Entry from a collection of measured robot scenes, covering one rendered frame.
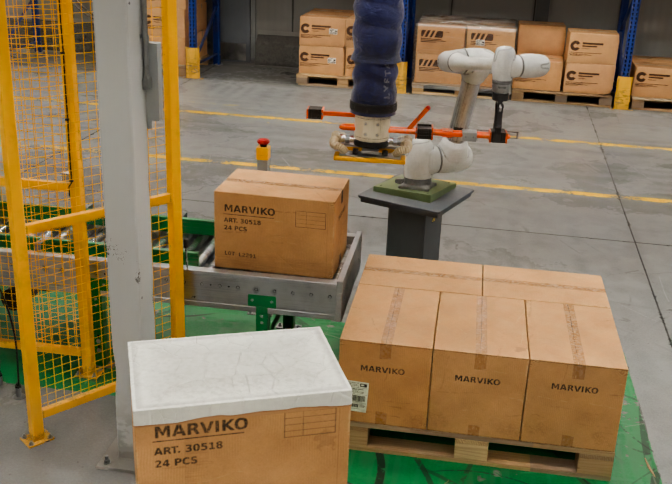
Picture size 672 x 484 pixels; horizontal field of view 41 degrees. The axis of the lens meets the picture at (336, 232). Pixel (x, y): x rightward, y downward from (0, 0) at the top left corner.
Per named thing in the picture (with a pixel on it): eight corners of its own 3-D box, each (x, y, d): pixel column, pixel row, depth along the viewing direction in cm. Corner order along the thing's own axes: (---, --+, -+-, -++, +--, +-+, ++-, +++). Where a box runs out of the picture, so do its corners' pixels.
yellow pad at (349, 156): (333, 160, 426) (333, 150, 424) (334, 154, 435) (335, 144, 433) (405, 165, 424) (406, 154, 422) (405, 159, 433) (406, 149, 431)
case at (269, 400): (316, 433, 304) (320, 326, 290) (347, 508, 267) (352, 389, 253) (133, 453, 289) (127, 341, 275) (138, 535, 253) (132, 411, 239)
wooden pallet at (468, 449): (334, 447, 404) (335, 419, 399) (363, 345, 497) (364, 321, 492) (610, 481, 388) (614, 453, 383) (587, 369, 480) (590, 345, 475)
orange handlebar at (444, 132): (316, 130, 433) (316, 122, 432) (322, 115, 461) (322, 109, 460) (510, 141, 428) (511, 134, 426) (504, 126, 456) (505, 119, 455)
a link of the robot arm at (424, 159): (399, 174, 515) (400, 136, 508) (428, 172, 521) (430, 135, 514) (410, 181, 500) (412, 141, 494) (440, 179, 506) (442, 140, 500)
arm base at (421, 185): (400, 180, 524) (400, 171, 523) (437, 184, 517) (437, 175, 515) (390, 187, 508) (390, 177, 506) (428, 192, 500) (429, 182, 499)
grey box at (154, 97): (110, 117, 352) (106, 40, 342) (115, 114, 357) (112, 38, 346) (159, 121, 349) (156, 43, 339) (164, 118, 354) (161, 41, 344)
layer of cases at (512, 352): (336, 419, 399) (339, 338, 385) (365, 321, 491) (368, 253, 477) (614, 452, 383) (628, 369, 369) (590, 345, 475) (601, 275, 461)
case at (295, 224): (214, 266, 452) (213, 190, 438) (237, 239, 489) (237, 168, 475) (332, 279, 443) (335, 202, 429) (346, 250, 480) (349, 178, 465)
